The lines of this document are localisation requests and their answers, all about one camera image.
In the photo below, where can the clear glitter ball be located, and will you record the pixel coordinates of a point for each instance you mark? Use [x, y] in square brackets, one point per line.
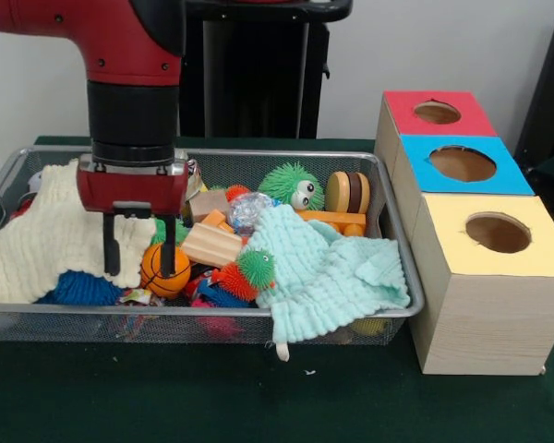
[249, 212]

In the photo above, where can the small orange basketball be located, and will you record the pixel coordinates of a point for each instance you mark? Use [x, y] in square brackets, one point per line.
[151, 277]

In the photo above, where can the wooden box with three holes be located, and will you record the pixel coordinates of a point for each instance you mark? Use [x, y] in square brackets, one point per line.
[489, 323]

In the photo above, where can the cream muslin cloth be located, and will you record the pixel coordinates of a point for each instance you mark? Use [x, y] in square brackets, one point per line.
[37, 249]

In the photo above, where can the green and orange spiky caterpillar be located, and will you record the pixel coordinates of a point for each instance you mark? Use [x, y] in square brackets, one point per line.
[254, 265]

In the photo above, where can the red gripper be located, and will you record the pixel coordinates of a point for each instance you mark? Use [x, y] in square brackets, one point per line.
[129, 189]

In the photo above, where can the ridged wooden block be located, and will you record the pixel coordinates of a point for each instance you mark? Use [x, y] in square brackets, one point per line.
[210, 244]

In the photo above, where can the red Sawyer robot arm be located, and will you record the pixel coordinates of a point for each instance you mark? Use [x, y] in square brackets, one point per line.
[120, 92]

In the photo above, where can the mint green muslin cloth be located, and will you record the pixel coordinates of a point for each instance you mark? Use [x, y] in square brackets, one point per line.
[332, 277]

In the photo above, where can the green spiky ball with eyes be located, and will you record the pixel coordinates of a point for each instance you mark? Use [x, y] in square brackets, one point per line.
[281, 184]

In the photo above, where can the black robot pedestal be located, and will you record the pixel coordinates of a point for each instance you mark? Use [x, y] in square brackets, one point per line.
[258, 69]

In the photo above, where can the clear mesh bin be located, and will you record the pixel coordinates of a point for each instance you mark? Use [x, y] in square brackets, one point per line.
[51, 325]

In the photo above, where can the wooden striped burger toy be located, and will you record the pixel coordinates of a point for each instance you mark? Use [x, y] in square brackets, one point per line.
[348, 191]

